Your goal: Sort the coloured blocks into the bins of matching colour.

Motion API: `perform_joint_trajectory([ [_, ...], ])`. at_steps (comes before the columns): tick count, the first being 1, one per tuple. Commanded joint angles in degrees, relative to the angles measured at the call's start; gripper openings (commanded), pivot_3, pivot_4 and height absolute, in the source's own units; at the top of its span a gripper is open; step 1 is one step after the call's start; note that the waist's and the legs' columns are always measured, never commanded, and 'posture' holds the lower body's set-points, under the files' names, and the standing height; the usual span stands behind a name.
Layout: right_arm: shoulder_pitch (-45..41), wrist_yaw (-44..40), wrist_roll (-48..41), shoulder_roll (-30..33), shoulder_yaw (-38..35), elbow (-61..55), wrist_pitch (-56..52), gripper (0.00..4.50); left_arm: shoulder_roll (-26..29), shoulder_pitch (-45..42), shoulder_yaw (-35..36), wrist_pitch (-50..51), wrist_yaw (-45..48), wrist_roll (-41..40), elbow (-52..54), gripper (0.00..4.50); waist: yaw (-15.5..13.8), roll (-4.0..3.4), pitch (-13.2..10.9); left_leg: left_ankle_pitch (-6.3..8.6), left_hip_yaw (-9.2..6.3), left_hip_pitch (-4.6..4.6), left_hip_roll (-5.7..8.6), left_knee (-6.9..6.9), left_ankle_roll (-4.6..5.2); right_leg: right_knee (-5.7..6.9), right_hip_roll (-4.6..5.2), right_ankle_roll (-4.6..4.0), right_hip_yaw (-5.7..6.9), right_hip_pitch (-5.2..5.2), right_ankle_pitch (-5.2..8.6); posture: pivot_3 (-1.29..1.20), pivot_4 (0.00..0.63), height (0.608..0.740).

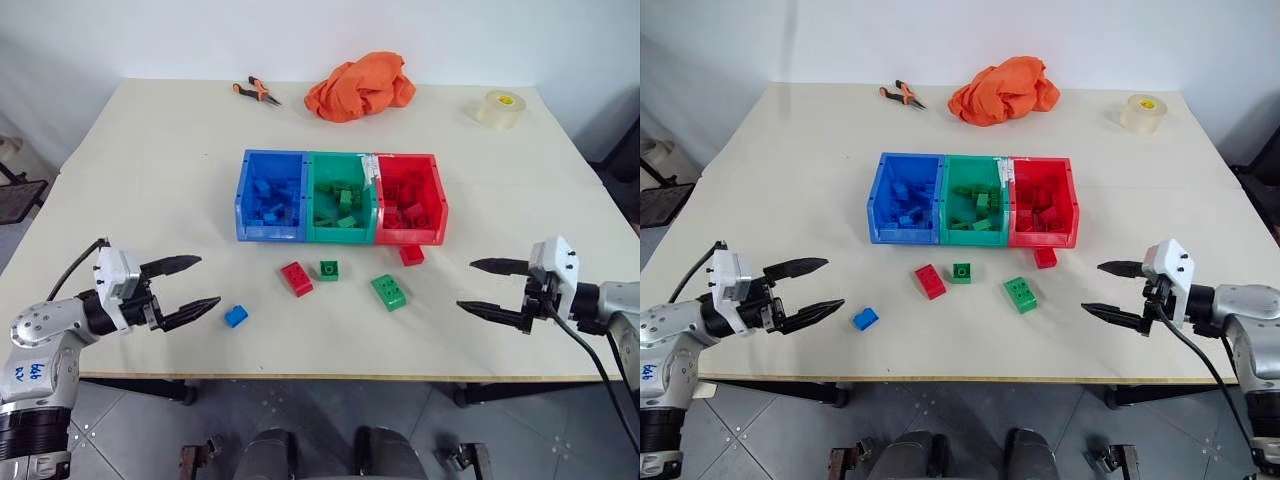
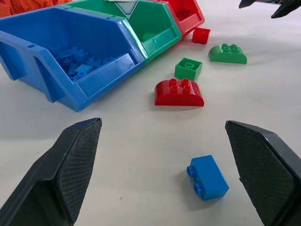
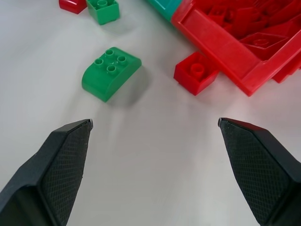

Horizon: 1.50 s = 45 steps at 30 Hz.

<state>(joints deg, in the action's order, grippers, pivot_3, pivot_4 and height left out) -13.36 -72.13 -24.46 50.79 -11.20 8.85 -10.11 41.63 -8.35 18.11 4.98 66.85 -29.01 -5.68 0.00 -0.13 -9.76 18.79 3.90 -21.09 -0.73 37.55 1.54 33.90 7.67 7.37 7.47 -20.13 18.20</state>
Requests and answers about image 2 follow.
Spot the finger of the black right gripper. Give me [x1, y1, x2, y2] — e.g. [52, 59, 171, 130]
[271, 0, 301, 19]
[238, 0, 283, 9]

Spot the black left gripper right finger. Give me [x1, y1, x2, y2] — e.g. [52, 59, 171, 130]
[225, 120, 301, 226]

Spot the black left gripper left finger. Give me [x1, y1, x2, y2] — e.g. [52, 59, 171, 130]
[0, 118, 103, 226]

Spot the blue two-stud toy brick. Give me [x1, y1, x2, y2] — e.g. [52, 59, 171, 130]
[187, 154, 230, 202]

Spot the green curved toy brick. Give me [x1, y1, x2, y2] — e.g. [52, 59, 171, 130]
[208, 43, 248, 65]

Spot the small red cube brick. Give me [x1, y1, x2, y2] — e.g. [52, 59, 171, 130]
[192, 27, 211, 45]

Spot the green square toy brick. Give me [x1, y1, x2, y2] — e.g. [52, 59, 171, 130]
[174, 57, 203, 81]

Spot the red curved toy brick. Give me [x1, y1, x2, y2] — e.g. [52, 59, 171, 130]
[154, 78, 205, 107]

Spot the red plastic storage bin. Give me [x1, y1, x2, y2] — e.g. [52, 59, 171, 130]
[162, 0, 205, 38]

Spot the green plastic storage bin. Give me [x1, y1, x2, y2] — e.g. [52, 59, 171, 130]
[58, 0, 183, 65]

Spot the blue plastic storage bin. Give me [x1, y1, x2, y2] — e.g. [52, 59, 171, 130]
[0, 6, 145, 113]

